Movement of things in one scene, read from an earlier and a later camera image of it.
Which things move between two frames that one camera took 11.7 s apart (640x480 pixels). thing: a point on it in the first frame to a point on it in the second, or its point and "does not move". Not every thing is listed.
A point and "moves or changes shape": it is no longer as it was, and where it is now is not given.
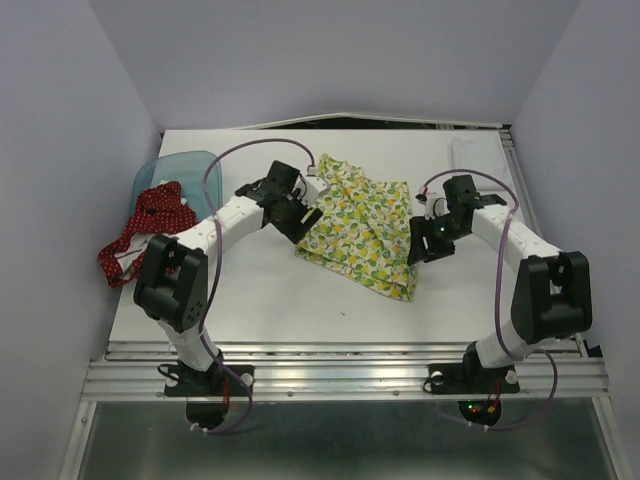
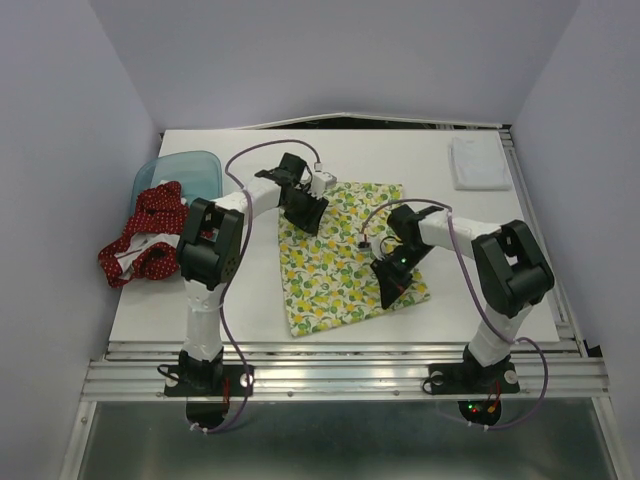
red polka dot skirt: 160,209 does not move
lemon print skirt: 362,232 moves or changes shape
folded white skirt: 481,154 does not move
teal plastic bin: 199,174 does not move
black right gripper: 418,227 to 390,284
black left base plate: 214,382 does not move
